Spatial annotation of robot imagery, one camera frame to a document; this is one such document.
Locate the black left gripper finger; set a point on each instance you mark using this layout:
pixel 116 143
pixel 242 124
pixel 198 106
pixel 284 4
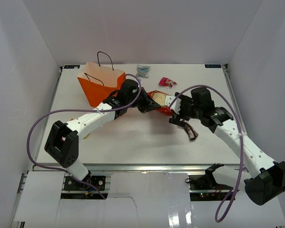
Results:
pixel 148 96
pixel 148 108

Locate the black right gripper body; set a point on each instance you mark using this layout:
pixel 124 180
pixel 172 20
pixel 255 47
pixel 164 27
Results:
pixel 187 110

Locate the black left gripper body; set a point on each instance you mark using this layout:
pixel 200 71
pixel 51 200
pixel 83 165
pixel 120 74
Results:
pixel 141 102

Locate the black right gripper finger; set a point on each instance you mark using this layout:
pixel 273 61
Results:
pixel 175 119
pixel 180 96

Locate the cassava chips bag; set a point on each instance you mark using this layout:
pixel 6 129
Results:
pixel 160 97

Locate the brown chocolate bar wrapper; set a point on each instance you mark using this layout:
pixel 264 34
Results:
pixel 190 131

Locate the pink mints packet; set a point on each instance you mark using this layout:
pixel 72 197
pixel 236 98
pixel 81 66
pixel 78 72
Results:
pixel 166 82

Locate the blue silver snack packet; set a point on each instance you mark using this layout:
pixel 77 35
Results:
pixel 142 71

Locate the orange paper bag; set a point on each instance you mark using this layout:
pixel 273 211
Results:
pixel 98 81

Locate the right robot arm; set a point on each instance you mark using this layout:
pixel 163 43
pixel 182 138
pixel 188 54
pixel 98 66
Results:
pixel 264 179

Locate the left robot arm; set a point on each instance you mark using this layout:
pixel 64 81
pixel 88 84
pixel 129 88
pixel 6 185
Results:
pixel 63 141

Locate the white front cover panel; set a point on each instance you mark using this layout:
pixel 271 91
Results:
pixel 136 200

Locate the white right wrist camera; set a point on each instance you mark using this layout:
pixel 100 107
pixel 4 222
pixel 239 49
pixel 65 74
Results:
pixel 172 104

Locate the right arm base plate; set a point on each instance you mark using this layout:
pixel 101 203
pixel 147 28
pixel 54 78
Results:
pixel 205 188

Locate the aluminium table edge rail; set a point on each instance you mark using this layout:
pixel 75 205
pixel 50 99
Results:
pixel 147 167

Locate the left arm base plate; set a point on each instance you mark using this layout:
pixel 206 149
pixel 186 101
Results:
pixel 70 184

